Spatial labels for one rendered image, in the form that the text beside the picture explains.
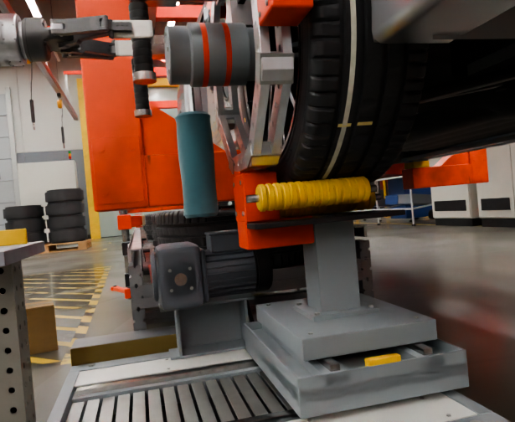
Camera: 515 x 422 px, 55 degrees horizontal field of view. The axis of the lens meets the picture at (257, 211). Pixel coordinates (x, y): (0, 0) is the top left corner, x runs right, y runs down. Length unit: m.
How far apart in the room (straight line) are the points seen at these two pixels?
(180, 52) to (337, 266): 0.59
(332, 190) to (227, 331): 0.69
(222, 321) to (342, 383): 0.65
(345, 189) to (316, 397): 0.42
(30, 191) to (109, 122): 10.69
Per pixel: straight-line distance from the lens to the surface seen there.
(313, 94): 0.94
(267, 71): 0.94
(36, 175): 12.25
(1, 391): 1.37
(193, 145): 1.24
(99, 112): 1.61
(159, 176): 1.58
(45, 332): 2.17
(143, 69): 0.99
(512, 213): 6.22
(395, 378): 1.06
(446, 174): 4.24
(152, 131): 1.61
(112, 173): 1.57
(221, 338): 1.59
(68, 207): 9.40
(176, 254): 1.37
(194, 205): 1.23
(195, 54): 1.13
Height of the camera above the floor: 0.50
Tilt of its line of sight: 1 degrees down
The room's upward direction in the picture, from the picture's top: 5 degrees counter-clockwise
